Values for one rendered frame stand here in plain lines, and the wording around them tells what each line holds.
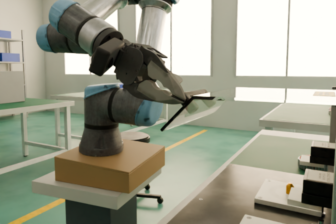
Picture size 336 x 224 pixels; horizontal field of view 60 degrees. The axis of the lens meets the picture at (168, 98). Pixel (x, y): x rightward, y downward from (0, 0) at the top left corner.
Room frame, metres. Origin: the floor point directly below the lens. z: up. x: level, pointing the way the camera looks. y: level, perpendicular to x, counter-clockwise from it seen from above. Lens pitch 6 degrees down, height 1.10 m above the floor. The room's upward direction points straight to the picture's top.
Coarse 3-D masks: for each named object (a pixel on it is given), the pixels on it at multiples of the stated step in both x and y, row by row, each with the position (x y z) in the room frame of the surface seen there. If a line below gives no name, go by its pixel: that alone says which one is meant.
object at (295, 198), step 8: (304, 176) 0.48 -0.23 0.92; (312, 176) 0.48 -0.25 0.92; (320, 176) 0.48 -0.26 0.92; (328, 176) 0.48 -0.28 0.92; (304, 184) 0.47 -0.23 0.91; (312, 184) 0.46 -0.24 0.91; (320, 184) 0.46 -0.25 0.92; (328, 184) 0.45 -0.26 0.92; (296, 192) 0.51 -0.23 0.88; (304, 192) 0.47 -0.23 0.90; (312, 192) 0.46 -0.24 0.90; (320, 192) 0.46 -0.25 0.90; (328, 192) 0.45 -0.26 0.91; (288, 200) 0.48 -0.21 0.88; (296, 200) 0.48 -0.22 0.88; (304, 200) 0.47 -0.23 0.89; (312, 200) 0.46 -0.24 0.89; (320, 200) 0.45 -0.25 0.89; (328, 200) 0.45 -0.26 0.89; (312, 208) 0.46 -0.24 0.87; (320, 208) 0.46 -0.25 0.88
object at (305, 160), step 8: (312, 144) 0.70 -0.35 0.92; (320, 144) 0.70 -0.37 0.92; (328, 144) 0.70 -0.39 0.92; (312, 152) 0.68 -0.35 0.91; (320, 152) 0.67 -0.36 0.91; (328, 152) 0.66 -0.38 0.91; (304, 160) 0.70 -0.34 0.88; (312, 160) 0.68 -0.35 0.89; (320, 160) 0.67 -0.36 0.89; (328, 160) 0.66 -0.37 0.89
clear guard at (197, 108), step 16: (192, 96) 0.43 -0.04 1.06; (208, 96) 0.42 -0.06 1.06; (224, 96) 0.41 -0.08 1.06; (240, 96) 0.41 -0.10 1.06; (256, 96) 0.41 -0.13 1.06; (272, 96) 0.41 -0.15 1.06; (288, 96) 0.41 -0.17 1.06; (304, 96) 0.41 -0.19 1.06; (320, 96) 0.41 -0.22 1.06; (176, 112) 0.44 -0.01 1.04; (192, 112) 0.50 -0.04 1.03; (208, 112) 0.62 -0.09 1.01
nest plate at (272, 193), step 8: (264, 184) 0.79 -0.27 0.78; (272, 184) 0.79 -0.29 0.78; (280, 184) 0.79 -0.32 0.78; (296, 184) 0.79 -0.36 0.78; (264, 192) 0.74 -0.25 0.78; (272, 192) 0.74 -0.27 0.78; (280, 192) 0.74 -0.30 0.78; (256, 200) 0.70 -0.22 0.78; (264, 200) 0.69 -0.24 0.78; (272, 200) 0.69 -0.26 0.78; (280, 200) 0.69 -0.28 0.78; (288, 208) 0.66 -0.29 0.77; (296, 208) 0.66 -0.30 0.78; (304, 208) 0.65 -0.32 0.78; (320, 216) 0.63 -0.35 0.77
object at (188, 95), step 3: (195, 90) 0.56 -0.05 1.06; (198, 90) 0.57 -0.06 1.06; (201, 90) 0.58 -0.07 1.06; (204, 90) 0.59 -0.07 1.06; (186, 93) 0.52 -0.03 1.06; (189, 93) 0.52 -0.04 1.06; (192, 93) 0.53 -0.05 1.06; (195, 93) 0.55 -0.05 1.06; (198, 93) 0.56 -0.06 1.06; (201, 93) 0.57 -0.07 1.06; (186, 96) 0.51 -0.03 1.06; (189, 96) 0.51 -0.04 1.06; (186, 99) 0.50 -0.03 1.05
